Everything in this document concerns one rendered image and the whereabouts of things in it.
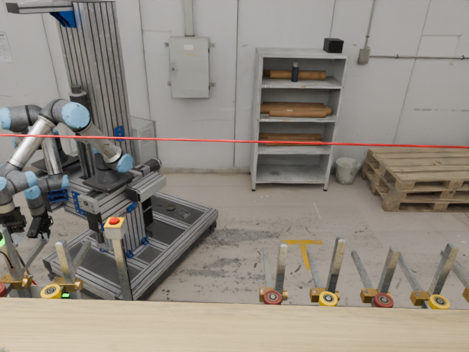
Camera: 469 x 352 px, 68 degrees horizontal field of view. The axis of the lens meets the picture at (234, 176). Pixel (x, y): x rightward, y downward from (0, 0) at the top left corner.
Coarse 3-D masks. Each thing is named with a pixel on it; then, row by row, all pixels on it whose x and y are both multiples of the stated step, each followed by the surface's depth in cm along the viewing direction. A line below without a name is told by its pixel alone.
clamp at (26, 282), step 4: (8, 276) 167; (24, 276) 168; (0, 280) 165; (4, 280) 165; (8, 280) 165; (12, 280) 165; (24, 280) 165; (28, 280) 166; (12, 284) 165; (16, 284) 165; (20, 284) 165; (24, 284) 165; (28, 284) 167; (16, 288) 166; (20, 288) 166
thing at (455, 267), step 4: (440, 252) 195; (456, 264) 184; (452, 268) 184; (456, 268) 181; (460, 268) 181; (456, 272) 180; (460, 272) 179; (464, 272) 179; (456, 276) 180; (460, 276) 178; (464, 276) 176; (460, 280) 178; (464, 280) 174; (468, 280) 174; (464, 284) 174; (468, 284) 172
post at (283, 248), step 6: (282, 246) 153; (282, 252) 154; (282, 258) 156; (282, 264) 157; (276, 270) 162; (282, 270) 159; (276, 276) 161; (282, 276) 161; (276, 282) 163; (282, 282) 163; (276, 288) 165; (282, 288) 165
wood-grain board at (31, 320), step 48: (0, 336) 136; (48, 336) 136; (96, 336) 137; (144, 336) 137; (192, 336) 138; (240, 336) 138; (288, 336) 139; (336, 336) 139; (384, 336) 140; (432, 336) 140
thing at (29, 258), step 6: (42, 240) 192; (36, 246) 188; (42, 246) 191; (30, 252) 184; (36, 252) 185; (24, 258) 179; (30, 258) 180; (30, 264) 180; (24, 270) 175; (6, 288) 162; (12, 288) 166; (6, 294) 162
